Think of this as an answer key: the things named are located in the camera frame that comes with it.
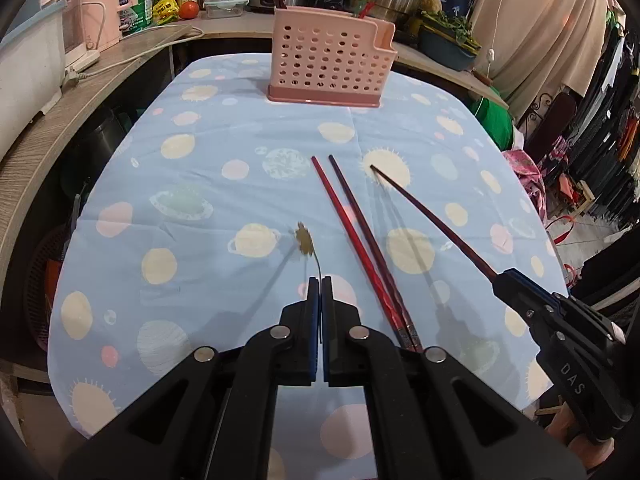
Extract hanging clothes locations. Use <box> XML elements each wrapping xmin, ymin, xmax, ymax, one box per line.
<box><xmin>564</xmin><ymin>4</ymin><xmax>640</xmax><ymax>223</ymax></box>

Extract white cord with switch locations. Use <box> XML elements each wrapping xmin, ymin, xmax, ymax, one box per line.
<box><xmin>481</xmin><ymin>0</ymin><xmax>507</xmax><ymax>82</ymax></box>

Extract pink floral cloth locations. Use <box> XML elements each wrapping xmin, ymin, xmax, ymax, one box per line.
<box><xmin>501</xmin><ymin>149</ymin><xmax>549</xmax><ymax>222</ymax></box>

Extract pink perforated utensil basket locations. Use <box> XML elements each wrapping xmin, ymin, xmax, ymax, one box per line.
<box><xmin>266</xmin><ymin>7</ymin><xmax>397</xmax><ymax>110</ymax></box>

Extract pink kitchen appliance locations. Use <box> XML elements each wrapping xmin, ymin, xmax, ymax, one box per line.
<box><xmin>67</xmin><ymin>0</ymin><xmax>139</xmax><ymax>54</ymax></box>

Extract person's right hand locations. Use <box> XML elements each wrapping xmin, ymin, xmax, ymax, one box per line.
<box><xmin>546</xmin><ymin>402</ymin><xmax>601</xmax><ymax>480</ymax></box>

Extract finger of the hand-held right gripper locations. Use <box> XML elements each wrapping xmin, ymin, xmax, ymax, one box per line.
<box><xmin>501</xmin><ymin>268</ymin><xmax>627</xmax><ymax>345</ymax></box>
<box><xmin>492</xmin><ymin>279</ymin><xmax>556</xmax><ymax>332</ymax></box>

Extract beige curtain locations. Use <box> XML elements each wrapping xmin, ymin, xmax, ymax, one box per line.
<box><xmin>469</xmin><ymin>0</ymin><xmax>615</xmax><ymax>122</ymax></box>

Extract gold flower-shaped spoon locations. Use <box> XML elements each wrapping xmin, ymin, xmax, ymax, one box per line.
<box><xmin>292</xmin><ymin>220</ymin><xmax>324</xmax><ymax>282</ymax></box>

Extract green cloth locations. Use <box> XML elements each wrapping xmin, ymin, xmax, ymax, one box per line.
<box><xmin>469</xmin><ymin>84</ymin><xmax>517</xmax><ymax>152</ymax></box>

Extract green-label jar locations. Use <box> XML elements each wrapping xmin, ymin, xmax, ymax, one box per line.
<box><xmin>120</xmin><ymin>0</ymin><xmax>154</xmax><ymax>37</ymax></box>

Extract dark planter with greens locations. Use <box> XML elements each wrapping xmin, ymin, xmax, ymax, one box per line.
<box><xmin>416</xmin><ymin>11</ymin><xmax>482</xmax><ymax>73</ymax></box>

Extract dark purple chopstick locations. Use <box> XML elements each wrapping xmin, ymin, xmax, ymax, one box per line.
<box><xmin>369</xmin><ymin>164</ymin><xmax>499</xmax><ymax>279</ymax></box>
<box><xmin>327</xmin><ymin>154</ymin><xmax>425</xmax><ymax>353</ymax></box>

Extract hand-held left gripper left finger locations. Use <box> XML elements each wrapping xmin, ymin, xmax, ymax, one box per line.
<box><xmin>59</xmin><ymin>275</ymin><xmax>321</xmax><ymax>480</ymax></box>

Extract dark metal pot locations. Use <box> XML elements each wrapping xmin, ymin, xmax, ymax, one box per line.
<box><xmin>79</xmin><ymin>109</ymin><xmax>127</xmax><ymax>177</ymax></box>

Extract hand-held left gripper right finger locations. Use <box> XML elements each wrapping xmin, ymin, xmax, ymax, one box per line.
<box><xmin>321</xmin><ymin>275</ymin><xmax>587</xmax><ymax>480</ymax></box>

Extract white plastic tub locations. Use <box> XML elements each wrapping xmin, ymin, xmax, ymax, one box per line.
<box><xmin>0</xmin><ymin>0</ymin><xmax>69</xmax><ymax>162</ymax></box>

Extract yellow packet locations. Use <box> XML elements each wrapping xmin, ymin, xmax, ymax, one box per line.
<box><xmin>151</xmin><ymin>0</ymin><xmax>180</xmax><ymax>26</ymax></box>

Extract white power strip with cable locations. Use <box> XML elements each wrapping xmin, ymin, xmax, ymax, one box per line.
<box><xmin>65</xmin><ymin>26</ymin><xmax>207</xmax><ymax>83</ymax></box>

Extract dark metal chair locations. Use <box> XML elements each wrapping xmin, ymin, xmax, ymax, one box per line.
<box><xmin>516</xmin><ymin>91</ymin><xmax>579</xmax><ymax>162</ymax></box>

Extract blue planet-print tablecloth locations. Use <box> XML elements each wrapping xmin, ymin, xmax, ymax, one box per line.
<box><xmin>47</xmin><ymin>52</ymin><xmax>572</xmax><ymax>462</ymax></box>

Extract clear food container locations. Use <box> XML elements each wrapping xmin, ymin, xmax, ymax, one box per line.
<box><xmin>202</xmin><ymin>0</ymin><xmax>249</xmax><ymax>20</ymax></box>

